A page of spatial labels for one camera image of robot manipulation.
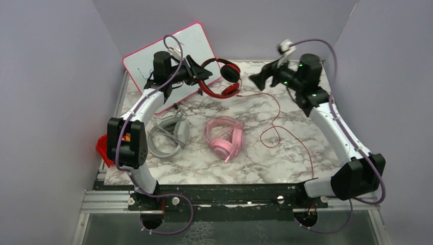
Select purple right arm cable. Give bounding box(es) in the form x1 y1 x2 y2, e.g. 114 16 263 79
289 38 387 234

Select red black headphones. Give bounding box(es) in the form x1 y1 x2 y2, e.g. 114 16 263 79
197 58 243 100

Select red headphone cable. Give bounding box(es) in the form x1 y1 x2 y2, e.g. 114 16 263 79
236 93 315 179

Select red plastic bin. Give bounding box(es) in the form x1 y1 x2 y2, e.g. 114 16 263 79
95 134 115 167

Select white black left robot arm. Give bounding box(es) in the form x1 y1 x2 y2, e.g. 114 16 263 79
106 51 213 210

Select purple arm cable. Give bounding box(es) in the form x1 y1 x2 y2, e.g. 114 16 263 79
289 38 387 234
115 35 195 236

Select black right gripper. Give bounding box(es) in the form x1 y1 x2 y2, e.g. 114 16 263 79
249 54 304 92

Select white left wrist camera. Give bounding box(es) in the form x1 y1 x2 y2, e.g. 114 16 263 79
167 43 184 61

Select black metal base rail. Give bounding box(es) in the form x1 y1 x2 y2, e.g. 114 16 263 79
93 181 330 228

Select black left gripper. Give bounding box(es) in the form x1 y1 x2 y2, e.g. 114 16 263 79
167 55 212 86

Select grey headphone cable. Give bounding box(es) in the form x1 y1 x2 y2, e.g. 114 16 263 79
154 116 187 150

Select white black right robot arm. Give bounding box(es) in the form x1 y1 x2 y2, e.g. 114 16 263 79
249 54 386 208

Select pink framed whiteboard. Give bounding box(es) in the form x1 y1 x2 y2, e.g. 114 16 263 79
123 22 215 114

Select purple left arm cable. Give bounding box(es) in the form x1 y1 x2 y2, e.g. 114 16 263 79
115 35 195 236

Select pink headphones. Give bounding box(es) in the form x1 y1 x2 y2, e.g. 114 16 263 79
203 116 245 163

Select grey white headphones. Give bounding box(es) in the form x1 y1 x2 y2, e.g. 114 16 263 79
147 114 190 159

